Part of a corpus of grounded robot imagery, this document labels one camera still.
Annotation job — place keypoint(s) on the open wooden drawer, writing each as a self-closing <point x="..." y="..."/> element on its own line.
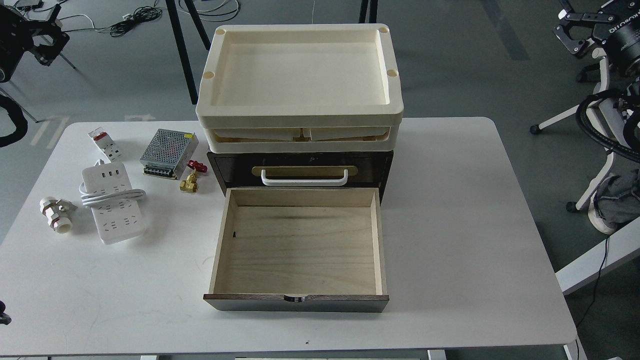
<point x="300" y="249"/>

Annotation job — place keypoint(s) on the white shoe and grey trouser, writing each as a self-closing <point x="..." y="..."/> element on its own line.
<point x="616" y="202"/>

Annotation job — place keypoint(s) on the white bench edge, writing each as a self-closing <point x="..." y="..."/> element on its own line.
<point x="617" y="250"/>

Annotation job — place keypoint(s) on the white PVC pipe valve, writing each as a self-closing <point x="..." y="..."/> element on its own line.
<point x="56" y="211"/>

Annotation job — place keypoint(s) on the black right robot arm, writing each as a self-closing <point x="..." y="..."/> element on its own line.
<point x="615" y="28"/>

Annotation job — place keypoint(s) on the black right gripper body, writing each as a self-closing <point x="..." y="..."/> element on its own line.
<point x="575" y="30"/>

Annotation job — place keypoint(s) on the white circuit breaker red switch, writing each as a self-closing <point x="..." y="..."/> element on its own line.
<point x="106" y="144"/>

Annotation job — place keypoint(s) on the white drawer handle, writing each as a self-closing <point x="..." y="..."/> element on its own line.
<point x="304" y="182"/>

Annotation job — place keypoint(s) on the white power strip with cable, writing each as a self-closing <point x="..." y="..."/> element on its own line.
<point x="107" y="190"/>

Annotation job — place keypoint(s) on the brass valve red handle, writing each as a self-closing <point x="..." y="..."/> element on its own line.
<point x="190" y="185"/>

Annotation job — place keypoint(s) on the cream plastic tray organizer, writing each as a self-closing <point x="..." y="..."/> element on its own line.
<point x="301" y="89"/>

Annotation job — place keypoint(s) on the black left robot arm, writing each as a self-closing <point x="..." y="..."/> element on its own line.
<point x="43" y="38"/>

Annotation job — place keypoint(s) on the white office chair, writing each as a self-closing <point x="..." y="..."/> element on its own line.
<point x="610" y="117"/>

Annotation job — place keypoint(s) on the metal mesh power supply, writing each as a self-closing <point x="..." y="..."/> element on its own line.
<point x="168" y="152"/>

